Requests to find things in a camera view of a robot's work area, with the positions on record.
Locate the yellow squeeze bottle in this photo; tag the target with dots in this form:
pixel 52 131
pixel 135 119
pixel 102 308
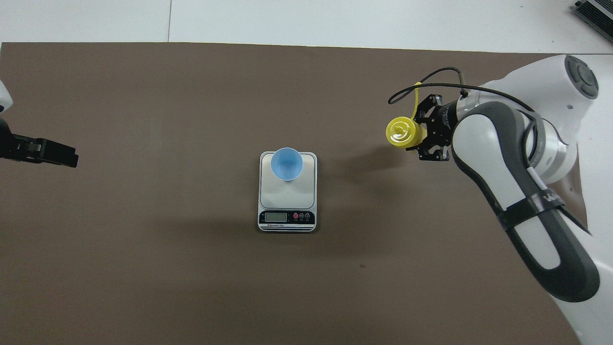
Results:
pixel 402 132

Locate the grey finned metal device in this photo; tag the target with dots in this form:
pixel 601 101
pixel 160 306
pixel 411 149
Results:
pixel 596 17

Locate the light blue plastic cup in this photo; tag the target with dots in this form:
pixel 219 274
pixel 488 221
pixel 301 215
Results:
pixel 286 163

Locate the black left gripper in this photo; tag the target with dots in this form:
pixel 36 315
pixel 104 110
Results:
pixel 8 143

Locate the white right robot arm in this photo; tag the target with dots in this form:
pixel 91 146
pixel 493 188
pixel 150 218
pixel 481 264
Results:
pixel 503 158

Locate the silver digital kitchen scale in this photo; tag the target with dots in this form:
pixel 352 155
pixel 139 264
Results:
pixel 287 201

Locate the brown paper mat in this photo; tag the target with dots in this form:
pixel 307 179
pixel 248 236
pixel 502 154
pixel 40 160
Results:
pixel 191 287

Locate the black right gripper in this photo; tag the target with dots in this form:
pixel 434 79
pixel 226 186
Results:
pixel 443 122

